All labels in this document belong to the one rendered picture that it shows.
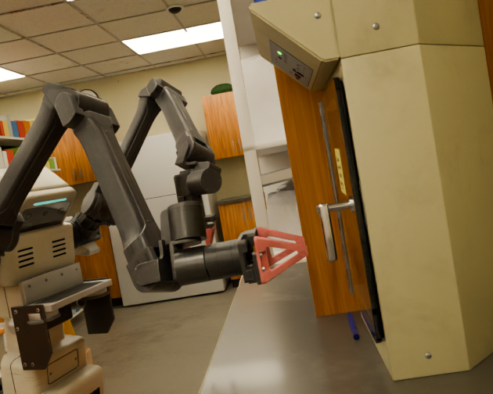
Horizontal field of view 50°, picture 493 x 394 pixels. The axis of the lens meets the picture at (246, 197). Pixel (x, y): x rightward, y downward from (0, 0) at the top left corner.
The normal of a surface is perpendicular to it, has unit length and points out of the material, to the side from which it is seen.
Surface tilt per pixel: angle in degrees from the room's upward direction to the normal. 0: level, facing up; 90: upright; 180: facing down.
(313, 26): 90
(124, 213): 73
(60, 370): 98
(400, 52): 90
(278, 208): 82
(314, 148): 90
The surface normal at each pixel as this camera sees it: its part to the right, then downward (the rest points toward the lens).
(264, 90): -0.52, 0.32
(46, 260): 0.93, 0.00
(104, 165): -0.52, -0.16
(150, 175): -0.07, 0.07
